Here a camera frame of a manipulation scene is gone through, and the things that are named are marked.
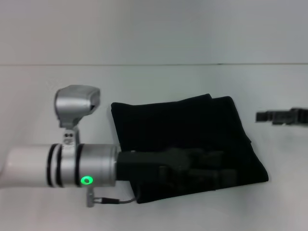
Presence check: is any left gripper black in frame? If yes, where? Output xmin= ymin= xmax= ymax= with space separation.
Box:
xmin=116 ymin=148 xmax=238 ymax=187

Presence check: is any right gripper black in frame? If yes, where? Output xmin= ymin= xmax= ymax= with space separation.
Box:
xmin=255 ymin=107 xmax=308 ymax=126

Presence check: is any black shirt with white print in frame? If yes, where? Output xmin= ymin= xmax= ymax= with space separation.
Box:
xmin=110 ymin=93 xmax=270 ymax=205

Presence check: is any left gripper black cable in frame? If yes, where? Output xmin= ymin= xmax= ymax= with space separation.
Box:
xmin=86 ymin=186 xmax=143 ymax=208

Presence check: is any left camera silver mount bracket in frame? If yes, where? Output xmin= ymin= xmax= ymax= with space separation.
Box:
xmin=61 ymin=126 xmax=80 ymax=148

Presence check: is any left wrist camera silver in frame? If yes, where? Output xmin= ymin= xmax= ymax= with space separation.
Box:
xmin=54 ymin=84 xmax=101 ymax=128

